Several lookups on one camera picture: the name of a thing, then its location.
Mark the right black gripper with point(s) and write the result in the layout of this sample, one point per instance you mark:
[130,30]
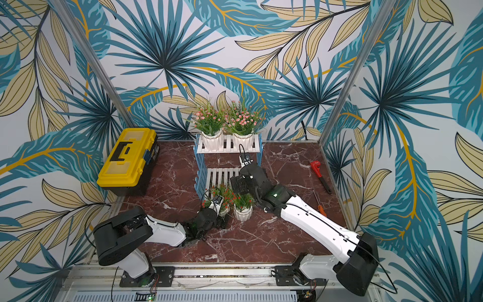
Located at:
[239,183]

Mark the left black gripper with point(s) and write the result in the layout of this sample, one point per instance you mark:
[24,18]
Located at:
[220,223]

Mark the red flower pot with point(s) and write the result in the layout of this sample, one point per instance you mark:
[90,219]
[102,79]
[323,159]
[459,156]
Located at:
[243,206]
[225,193]

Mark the pink flower pot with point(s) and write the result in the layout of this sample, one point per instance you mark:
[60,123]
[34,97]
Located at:
[242,123]
[210,122]

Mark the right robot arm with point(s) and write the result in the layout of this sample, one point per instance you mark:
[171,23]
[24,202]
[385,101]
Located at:
[355,257]

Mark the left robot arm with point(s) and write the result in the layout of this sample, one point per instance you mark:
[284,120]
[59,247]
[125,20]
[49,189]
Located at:
[117,240]

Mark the blue white two-tier rack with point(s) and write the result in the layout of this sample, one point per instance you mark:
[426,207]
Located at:
[215,167]

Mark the red pipe wrench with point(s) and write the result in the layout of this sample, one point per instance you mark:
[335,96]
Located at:
[315,166]

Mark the yellow black toolbox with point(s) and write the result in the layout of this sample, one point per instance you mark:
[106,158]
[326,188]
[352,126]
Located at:
[128,168]

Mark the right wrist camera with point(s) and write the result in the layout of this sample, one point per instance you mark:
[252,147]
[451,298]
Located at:
[245,159]

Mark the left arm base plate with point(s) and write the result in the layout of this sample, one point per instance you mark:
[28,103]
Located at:
[158,276]

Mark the orange handled screwdriver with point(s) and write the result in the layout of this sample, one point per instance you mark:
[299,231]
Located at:
[319,204]

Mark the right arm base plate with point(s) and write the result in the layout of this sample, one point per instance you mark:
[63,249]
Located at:
[293,276]

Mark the aluminium front rail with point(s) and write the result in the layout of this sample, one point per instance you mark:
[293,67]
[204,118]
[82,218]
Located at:
[203,282]

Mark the right corner metal post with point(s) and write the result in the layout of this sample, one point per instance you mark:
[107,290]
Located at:
[360,60]

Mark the corner metal post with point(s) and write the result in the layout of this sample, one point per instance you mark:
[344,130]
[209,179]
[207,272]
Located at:
[68,19]
[360,60]

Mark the left corner metal post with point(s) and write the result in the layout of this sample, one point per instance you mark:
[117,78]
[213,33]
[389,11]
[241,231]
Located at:
[68,19]

